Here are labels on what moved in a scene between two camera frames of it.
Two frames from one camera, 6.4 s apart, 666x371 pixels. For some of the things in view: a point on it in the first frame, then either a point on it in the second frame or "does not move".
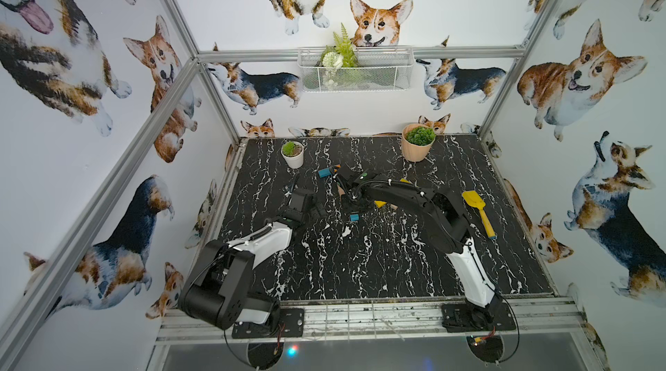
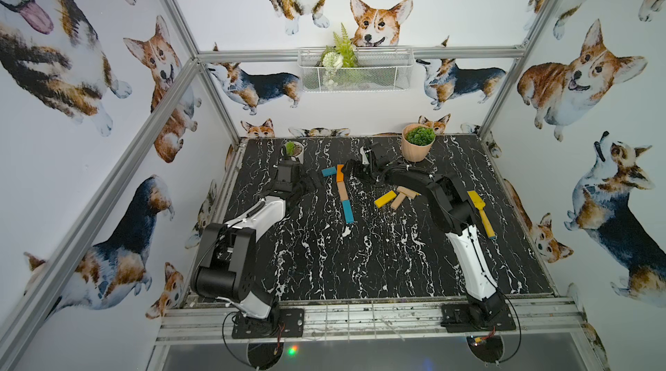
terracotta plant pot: x=417 y=140 does not move
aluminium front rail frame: x=547 y=319 does not move
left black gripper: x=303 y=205 → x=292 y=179
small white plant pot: x=293 y=153 does not move
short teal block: x=323 y=172 does not move
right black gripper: x=364 y=207 → x=357 y=164
